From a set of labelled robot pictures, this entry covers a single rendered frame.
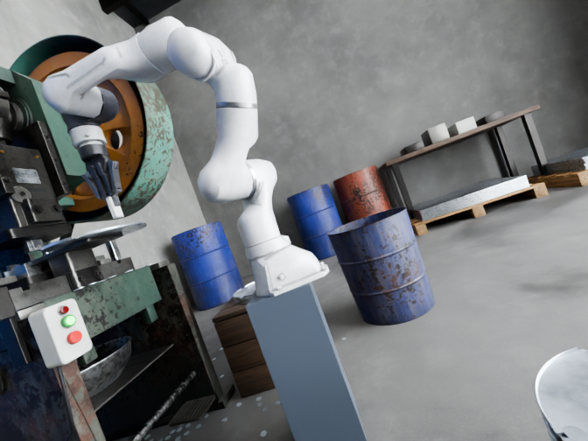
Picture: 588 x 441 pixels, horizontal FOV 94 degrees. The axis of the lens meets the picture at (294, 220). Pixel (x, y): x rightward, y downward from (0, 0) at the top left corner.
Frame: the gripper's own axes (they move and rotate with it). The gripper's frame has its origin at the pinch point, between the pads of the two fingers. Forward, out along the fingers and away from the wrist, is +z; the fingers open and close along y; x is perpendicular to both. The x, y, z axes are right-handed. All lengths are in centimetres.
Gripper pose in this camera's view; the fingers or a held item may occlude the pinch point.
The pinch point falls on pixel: (115, 207)
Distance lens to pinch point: 104.2
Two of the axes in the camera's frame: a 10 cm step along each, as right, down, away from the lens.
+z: 3.5, 9.4, 0.1
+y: 9.1, -3.4, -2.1
